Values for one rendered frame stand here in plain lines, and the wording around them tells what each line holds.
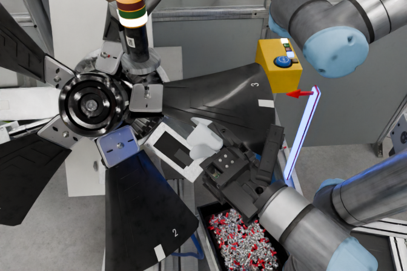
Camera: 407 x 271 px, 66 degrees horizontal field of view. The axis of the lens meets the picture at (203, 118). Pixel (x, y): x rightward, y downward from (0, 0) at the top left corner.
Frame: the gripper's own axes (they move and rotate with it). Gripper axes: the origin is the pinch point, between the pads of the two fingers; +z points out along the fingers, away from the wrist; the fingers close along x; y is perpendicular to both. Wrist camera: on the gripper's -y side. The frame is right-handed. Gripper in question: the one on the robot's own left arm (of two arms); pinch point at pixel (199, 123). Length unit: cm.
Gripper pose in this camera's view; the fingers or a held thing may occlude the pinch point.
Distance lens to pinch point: 59.6
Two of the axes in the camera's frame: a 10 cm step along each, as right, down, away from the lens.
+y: -7.5, 5.5, -3.7
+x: 0.8, 6.3, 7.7
